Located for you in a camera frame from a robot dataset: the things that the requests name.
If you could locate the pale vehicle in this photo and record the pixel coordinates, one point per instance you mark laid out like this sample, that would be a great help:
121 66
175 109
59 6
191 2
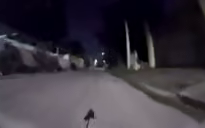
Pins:
77 62

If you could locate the pale pole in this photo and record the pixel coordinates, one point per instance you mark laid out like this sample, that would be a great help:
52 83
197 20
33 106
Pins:
127 43
150 46

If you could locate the grey asphalt road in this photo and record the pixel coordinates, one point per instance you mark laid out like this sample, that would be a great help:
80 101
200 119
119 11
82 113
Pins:
73 96

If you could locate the robot's own part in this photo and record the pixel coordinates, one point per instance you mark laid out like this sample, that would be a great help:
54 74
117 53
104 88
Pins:
89 115

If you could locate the building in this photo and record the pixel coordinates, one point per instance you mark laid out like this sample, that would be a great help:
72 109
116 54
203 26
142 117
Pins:
20 56

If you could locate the raised concrete pavement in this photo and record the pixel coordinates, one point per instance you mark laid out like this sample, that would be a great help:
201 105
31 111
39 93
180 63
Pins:
200 93

